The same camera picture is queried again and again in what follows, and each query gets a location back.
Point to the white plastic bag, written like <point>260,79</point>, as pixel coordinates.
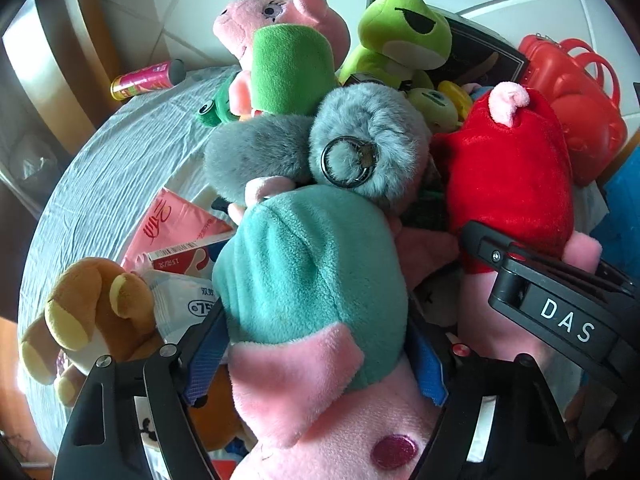
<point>30,160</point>

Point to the brown wooden furniture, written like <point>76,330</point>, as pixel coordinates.
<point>65,45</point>

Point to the pink pig plush green dress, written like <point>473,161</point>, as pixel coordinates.
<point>290,70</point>

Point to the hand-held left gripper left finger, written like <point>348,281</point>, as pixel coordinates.
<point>205,355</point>

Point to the green frog plush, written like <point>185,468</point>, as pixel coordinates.
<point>400,30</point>

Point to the red bear-shaped suitcase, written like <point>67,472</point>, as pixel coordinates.
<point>585,110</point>

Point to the pink pig plush teal shirt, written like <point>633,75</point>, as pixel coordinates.
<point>310,270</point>

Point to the round desktop with white cloth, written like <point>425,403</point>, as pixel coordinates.
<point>115,160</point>

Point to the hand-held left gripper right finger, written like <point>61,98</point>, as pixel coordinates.
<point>430,370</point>

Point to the blue plastic crate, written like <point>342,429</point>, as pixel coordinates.
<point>622,200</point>

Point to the white printed packet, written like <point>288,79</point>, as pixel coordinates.
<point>182,305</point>

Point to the red white medicine box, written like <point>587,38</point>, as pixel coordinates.
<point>175,260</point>

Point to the pink flowered tissue pack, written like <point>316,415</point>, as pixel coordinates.
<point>170,225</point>

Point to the pink cylindrical can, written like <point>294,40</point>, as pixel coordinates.
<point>145,80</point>

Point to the black flat box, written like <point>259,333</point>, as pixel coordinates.
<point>475,55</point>

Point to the pink pig plush red dress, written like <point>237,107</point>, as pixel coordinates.
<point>500,175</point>

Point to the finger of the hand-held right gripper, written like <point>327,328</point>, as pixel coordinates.
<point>482,245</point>

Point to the small green frog toy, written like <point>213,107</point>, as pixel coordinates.
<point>215,106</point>

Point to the tan bear plush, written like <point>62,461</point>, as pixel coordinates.
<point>85,320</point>

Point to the small green one-eyed plush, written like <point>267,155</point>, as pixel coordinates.
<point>432,107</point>

